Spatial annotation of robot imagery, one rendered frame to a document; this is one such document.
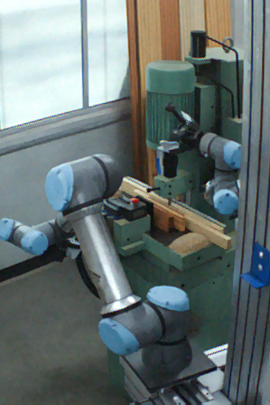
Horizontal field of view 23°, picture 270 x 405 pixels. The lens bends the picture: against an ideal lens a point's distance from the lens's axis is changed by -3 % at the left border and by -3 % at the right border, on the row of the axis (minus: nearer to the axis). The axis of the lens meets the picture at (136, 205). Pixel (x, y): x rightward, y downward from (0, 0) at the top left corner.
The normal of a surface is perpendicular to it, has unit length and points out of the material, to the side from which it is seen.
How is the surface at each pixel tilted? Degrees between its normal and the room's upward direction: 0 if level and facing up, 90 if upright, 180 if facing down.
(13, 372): 0
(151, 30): 87
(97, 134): 90
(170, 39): 87
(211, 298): 90
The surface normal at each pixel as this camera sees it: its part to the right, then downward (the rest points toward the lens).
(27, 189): 0.66, 0.31
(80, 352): -0.01, -0.91
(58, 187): -0.80, 0.15
